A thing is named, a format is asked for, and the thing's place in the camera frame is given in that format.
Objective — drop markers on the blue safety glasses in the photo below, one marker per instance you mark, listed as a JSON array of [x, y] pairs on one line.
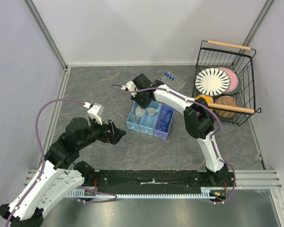
[[166, 120]]

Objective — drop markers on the black wire dish basket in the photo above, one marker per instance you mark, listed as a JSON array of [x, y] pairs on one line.
[[242, 65]]

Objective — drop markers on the clear test tube rack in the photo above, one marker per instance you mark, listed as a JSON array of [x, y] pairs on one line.
[[177, 84]]

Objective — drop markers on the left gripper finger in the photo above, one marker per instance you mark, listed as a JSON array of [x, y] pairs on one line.
[[109, 136], [118, 133]]

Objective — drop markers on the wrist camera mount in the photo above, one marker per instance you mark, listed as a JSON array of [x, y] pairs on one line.
[[94, 112], [130, 87]]

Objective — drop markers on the pink plate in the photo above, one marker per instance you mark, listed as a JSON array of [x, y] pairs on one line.
[[233, 78]]

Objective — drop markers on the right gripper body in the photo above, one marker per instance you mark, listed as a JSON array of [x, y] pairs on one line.
[[141, 100]]

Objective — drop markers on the blue compartment organizer box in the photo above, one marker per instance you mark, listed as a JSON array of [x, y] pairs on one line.
[[150, 124]]

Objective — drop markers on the dark green plate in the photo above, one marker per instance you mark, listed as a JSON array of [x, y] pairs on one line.
[[236, 90]]

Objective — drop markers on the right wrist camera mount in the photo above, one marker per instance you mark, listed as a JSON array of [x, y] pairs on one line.
[[130, 87]]

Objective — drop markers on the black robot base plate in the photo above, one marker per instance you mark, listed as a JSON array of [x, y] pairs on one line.
[[155, 181]]

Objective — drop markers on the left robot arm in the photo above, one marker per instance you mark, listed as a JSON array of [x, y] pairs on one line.
[[39, 196]]

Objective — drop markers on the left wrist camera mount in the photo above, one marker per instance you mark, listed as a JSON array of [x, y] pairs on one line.
[[94, 112]]

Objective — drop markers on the white blue striped plate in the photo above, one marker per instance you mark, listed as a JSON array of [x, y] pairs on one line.
[[212, 81]]

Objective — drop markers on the small white dish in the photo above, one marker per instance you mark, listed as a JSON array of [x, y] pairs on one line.
[[151, 111]]

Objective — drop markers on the yellow bowl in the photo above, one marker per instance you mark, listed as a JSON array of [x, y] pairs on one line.
[[203, 99]]

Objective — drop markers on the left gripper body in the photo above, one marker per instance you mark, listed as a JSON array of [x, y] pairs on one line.
[[102, 129]]

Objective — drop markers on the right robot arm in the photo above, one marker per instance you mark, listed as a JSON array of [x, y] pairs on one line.
[[198, 118]]

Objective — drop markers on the large white dish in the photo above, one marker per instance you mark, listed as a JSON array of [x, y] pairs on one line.
[[139, 112]]

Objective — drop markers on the light blue cable duct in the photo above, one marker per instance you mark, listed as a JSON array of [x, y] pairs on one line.
[[203, 194]]

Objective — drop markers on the small glass beaker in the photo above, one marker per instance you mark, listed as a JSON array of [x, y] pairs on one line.
[[133, 119]]

